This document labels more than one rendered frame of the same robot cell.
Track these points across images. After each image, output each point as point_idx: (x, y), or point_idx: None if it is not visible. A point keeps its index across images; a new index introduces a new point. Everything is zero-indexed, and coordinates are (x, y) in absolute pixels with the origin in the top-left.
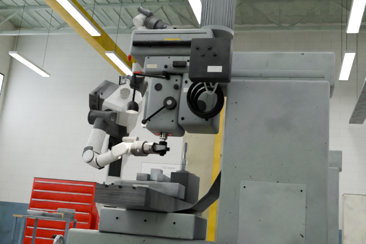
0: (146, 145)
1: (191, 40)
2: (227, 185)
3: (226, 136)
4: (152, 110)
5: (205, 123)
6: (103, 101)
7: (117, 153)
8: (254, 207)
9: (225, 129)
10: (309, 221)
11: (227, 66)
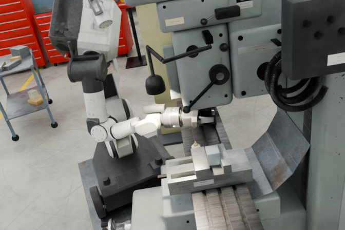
0: (185, 120)
1: (293, 8)
2: (328, 174)
3: (327, 122)
4: (191, 87)
5: None
6: (75, 42)
7: (145, 133)
8: None
9: (326, 114)
10: None
11: None
